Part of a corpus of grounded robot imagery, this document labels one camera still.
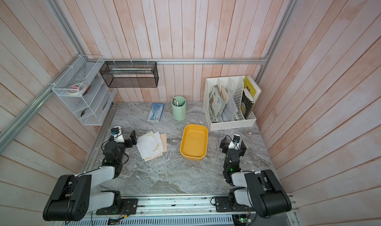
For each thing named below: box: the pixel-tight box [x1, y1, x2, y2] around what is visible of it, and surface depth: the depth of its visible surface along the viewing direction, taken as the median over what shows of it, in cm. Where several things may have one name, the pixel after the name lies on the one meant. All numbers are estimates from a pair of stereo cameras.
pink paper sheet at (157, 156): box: [145, 153, 163, 162], surface depth 92 cm
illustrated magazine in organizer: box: [208, 84, 225, 123], surface depth 103 cm
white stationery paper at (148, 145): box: [136, 130, 161, 162], surface depth 95 cm
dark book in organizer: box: [240, 88, 255, 120], surface depth 100 cm
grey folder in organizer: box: [221, 90, 239, 122], surface depth 102 cm
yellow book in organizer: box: [243, 74, 262, 102], surface depth 97 cm
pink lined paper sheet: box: [160, 133, 168, 153], surface depth 99 cm
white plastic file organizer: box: [203, 75, 257, 132], surface depth 103 cm
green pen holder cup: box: [170, 96, 187, 121], surface depth 107 cm
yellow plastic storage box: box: [179, 123, 209, 162], surface depth 99 cm
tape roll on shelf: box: [66, 83, 86, 96], surface depth 75 cm
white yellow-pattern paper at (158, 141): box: [152, 131, 164, 156], surface depth 97 cm
